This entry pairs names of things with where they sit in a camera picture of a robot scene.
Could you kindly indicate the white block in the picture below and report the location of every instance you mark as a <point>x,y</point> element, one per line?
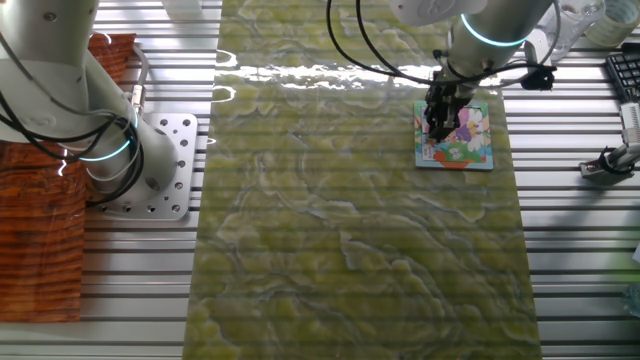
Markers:
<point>180,5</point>

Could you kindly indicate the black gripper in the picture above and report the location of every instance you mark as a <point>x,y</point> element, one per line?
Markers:
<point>447,95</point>

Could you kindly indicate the white paper card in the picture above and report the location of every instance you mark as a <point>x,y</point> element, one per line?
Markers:
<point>636,254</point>

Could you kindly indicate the clear glass cup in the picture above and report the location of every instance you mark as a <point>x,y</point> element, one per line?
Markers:
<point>580,20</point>

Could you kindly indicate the brown wood grain sheet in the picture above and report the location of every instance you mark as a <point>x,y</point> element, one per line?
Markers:
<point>40,240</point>

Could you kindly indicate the black keyboard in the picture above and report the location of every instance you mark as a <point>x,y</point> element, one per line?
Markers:
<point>627,72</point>

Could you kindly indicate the green marble pattern mat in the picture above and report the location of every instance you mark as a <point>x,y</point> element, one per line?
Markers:
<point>325,225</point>

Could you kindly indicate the clear tape roll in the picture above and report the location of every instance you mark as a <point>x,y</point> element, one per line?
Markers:
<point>617,20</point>

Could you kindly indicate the butterfly girl puzzle board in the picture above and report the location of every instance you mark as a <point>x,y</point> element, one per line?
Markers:
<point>470,147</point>

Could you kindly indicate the silver robot mounting plate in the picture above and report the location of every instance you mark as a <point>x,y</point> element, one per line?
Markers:
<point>182,150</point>

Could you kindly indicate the silver depth camera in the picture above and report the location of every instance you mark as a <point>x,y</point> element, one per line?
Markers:
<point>631,122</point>

